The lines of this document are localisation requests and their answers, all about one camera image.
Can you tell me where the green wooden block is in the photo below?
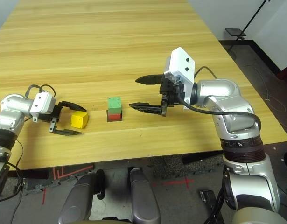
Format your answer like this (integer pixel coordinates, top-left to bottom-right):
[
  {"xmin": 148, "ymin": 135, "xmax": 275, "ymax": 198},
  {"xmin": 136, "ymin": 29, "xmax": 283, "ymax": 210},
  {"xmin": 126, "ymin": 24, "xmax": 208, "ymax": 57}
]
[{"xmin": 107, "ymin": 96, "xmax": 123, "ymax": 115}]

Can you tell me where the grey left robot leg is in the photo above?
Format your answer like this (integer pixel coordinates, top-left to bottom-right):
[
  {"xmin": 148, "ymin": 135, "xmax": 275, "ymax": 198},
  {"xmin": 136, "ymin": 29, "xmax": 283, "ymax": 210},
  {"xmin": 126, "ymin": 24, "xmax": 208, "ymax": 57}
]
[{"xmin": 58, "ymin": 169, "xmax": 105, "ymax": 224}]

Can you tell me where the black rectangular floor device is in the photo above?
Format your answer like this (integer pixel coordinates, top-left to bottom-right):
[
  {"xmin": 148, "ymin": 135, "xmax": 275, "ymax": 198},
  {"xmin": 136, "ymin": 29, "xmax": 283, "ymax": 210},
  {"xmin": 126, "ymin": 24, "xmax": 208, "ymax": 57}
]
[{"xmin": 199, "ymin": 190, "xmax": 224, "ymax": 224}]

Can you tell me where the black left wrist camera cable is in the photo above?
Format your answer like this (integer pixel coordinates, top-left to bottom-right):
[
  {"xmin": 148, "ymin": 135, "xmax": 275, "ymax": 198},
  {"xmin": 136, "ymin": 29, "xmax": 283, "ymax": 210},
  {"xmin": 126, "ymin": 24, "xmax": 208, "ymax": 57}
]
[{"xmin": 25, "ymin": 84, "xmax": 56, "ymax": 98}]

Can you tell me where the grey robot leg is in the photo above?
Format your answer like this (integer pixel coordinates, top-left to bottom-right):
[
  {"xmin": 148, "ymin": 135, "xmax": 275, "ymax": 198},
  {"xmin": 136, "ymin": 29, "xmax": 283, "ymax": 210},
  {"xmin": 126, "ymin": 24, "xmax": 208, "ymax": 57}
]
[
  {"xmin": 130, "ymin": 167, "xmax": 161, "ymax": 224},
  {"xmin": 58, "ymin": 169, "xmax": 105, "ymax": 224}
]

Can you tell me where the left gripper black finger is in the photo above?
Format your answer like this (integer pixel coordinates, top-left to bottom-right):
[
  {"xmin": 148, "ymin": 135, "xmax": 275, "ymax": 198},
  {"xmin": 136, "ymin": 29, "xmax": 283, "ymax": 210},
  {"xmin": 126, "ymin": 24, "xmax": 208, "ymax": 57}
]
[
  {"xmin": 60, "ymin": 100, "xmax": 87, "ymax": 112},
  {"xmin": 52, "ymin": 127, "xmax": 83, "ymax": 136}
]

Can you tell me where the black tripod stand with tray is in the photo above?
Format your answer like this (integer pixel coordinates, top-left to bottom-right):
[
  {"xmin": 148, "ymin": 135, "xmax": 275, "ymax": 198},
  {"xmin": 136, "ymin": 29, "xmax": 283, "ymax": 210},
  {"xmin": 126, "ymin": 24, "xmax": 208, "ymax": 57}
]
[{"xmin": 224, "ymin": 0, "xmax": 271, "ymax": 51}]

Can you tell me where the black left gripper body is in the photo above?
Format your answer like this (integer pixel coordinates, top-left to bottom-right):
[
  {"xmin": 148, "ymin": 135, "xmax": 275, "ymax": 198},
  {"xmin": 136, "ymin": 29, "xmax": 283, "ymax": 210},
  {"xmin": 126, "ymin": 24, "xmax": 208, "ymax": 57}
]
[{"xmin": 38, "ymin": 101, "xmax": 63, "ymax": 133}]

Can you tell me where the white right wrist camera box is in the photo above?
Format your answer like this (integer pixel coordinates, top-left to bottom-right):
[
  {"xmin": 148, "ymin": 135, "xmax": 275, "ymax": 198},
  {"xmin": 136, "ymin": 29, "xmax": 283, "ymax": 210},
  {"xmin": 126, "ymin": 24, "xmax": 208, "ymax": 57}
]
[{"xmin": 163, "ymin": 47, "xmax": 196, "ymax": 105}]

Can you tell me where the black speckled floor mat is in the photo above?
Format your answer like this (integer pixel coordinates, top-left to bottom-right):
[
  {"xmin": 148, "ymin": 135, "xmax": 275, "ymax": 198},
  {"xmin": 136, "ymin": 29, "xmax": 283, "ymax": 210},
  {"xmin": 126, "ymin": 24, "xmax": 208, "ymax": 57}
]
[{"xmin": 147, "ymin": 153, "xmax": 224, "ymax": 179}]

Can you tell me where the grey right robot leg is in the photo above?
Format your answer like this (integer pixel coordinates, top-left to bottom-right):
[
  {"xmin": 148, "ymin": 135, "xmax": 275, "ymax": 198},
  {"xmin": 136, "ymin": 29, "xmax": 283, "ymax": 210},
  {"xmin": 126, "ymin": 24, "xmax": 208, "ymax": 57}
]
[{"xmin": 130, "ymin": 167, "xmax": 161, "ymax": 224}]

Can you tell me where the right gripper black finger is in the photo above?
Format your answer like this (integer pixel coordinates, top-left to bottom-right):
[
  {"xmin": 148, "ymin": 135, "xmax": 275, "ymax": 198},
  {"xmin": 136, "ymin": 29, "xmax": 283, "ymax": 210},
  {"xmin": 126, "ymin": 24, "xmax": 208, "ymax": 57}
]
[
  {"xmin": 135, "ymin": 74, "xmax": 164, "ymax": 86},
  {"xmin": 128, "ymin": 102, "xmax": 164, "ymax": 115}
]

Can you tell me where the black square tape marker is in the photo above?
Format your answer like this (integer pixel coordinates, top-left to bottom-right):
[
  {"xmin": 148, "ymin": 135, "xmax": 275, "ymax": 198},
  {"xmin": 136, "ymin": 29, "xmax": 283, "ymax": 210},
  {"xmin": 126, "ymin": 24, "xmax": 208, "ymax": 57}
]
[{"xmin": 106, "ymin": 109, "xmax": 124, "ymax": 123}]

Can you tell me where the thin black left arm wire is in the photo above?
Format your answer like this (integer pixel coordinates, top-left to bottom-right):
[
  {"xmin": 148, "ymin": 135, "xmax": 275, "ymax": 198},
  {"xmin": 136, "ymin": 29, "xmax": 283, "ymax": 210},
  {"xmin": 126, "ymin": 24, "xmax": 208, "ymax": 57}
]
[{"xmin": 7, "ymin": 139, "xmax": 25, "ymax": 203}]

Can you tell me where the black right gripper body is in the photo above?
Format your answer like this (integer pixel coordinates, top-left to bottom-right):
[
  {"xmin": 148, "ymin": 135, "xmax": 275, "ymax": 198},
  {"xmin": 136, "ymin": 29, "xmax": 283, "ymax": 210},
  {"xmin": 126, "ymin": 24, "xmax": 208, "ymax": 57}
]
[{"xmin": 159, "ymin": 78, "xmax": 185, "ymax": 117}]

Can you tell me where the dark red furniture piece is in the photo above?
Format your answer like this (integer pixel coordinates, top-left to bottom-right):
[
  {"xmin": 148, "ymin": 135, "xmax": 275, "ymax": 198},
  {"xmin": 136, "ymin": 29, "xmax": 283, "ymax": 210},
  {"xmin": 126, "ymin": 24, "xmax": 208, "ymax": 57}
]
[{"xmin": 276, "ymin": 62, "xmax": 287, "ymax": 81}]

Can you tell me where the yellow wooden block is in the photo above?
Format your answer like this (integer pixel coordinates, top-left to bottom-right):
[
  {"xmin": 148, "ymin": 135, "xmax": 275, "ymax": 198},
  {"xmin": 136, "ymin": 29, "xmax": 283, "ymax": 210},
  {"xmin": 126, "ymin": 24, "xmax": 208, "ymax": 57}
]
[{"xmin": 70, "ymin": 111, "xmax": 89, "ymax": 129}]

